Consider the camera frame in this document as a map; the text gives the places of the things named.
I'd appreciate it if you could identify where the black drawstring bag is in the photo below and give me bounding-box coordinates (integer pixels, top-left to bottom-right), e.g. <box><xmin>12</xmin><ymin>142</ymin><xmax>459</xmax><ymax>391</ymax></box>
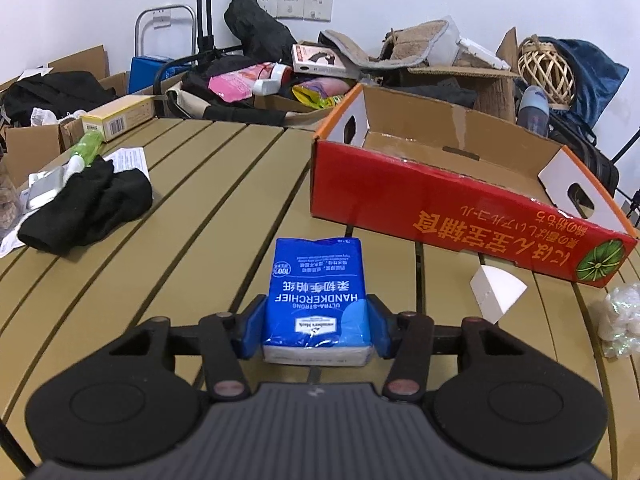
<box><xmin>224</xmin><ymin>0</ymin><xmax>296</xmax><ymax>66</ymax></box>

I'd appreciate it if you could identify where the woven rattan ball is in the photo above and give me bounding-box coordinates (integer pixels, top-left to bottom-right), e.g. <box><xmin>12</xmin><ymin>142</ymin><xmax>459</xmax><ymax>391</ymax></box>
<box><xmin>518</xmin><ymin>35</ymin><xmax>576</xmax><ymax>110</ymax></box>

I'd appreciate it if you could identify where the red cardboard fruit box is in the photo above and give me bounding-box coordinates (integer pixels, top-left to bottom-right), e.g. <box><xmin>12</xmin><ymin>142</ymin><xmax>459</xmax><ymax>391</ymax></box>
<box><xmin>310</xmin><ymin>84</ymin><xmax>638</xmax><ymax>287</ymax></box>

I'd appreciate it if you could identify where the white foam wedge piece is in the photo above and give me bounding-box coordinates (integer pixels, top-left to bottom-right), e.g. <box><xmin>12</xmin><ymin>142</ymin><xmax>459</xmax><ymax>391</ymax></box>
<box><xmin>470</xmin><ymin>264</ymin><xmax>527</xmax><ymax>324</ymax></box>

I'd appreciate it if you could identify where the black cloth on table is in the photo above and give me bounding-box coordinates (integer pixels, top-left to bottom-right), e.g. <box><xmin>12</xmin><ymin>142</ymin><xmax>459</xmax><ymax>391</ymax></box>
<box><xmin>17</xmin><ymin>156</ymin><xmax>153</xmax><ymax>256</ymax></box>

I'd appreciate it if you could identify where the clear jar with snacks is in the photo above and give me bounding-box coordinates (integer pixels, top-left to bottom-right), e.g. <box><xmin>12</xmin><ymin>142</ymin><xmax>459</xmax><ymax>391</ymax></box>
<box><xmin>0</xmin><ymin>158</ymin><xmax>23</xmax><ymax>238</ymax></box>

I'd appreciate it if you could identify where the yellow small carton box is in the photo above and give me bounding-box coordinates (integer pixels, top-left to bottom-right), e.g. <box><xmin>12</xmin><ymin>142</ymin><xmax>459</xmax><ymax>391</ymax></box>
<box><xmin>80</xmin><ymin>94</ymin><xmax>155</xmax><ymax>142</ymax></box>

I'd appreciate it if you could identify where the green small bottle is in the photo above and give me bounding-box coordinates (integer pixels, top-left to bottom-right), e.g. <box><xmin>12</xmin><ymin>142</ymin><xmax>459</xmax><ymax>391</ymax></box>
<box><xmin>65</xmin><ymin>130</ymin><xmax>104</xmax><ymax>178</ymax></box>

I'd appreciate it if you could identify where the black trolley handle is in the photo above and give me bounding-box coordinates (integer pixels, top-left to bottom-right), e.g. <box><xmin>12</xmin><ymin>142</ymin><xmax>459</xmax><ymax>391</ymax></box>
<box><xmin>195</xmin><ymin>0</ymin><xmax>215</xmax><ymax>52</ymax></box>

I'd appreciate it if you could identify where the white wall socket strip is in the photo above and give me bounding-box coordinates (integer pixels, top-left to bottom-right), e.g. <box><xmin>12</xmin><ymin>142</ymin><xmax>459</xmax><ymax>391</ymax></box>
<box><xmin>257</xmin><ymin>0</ymin><xmax>334</xmax><ymax>22</ymax></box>

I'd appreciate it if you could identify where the folding step stool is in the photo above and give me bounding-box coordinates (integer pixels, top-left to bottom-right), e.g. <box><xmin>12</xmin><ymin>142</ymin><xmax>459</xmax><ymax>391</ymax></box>
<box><xmin>128</xmin><ymin>3</ymin><xmax>196</xmax><ymax>93</ymax></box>

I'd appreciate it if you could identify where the dark blue velvet bag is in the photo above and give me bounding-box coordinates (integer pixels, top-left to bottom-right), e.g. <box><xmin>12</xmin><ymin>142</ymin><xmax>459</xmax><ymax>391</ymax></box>
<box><xmin>538</xmin><ymin>36</ymin><xmax>629</xmax><ymax>136</ymax></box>

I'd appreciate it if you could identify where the black suitcase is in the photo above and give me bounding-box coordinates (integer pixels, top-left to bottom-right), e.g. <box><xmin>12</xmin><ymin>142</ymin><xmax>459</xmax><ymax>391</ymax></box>
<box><xmin>549</xmin><ymin>113</ymin><xmax>620</xmax><ymax>196</ymax></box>

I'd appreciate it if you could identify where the blue tissue pack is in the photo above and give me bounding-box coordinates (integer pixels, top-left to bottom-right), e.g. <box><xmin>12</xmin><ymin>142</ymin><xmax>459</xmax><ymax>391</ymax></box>
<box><xmin>262</xmin><ymin>237</ymin><xmax>372</xmax><ymax>367</ymax></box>

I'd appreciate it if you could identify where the iridescent crumpled wrapper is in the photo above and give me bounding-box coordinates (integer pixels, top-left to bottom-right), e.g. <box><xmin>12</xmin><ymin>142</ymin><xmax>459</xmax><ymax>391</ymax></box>
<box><xmin>598</xmin><ymin>282</ymin><xmax>640</xmax><ymax>359</ymax></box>

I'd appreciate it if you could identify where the blue water bottle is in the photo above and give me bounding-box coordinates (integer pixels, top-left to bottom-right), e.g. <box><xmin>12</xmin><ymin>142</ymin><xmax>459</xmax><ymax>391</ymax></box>
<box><xmin>516</xmin><ymin>86</ymin><xmax>550</xmax><ymax>138</ymax></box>

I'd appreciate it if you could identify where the olive folding slat table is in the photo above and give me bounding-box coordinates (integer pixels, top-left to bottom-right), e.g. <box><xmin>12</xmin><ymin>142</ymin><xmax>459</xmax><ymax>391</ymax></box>
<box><xmin>1</xmin><ymin>119</ymin><xmax>639</xmax><ymax>479</ymax></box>

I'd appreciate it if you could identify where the brown cardboard box open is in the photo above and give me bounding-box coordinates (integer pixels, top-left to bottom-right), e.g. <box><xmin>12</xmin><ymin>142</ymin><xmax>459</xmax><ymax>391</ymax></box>
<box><xmin>399</xmin><ymin>27</ymin><xmax>518</xmax><ymax>122</ymax></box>

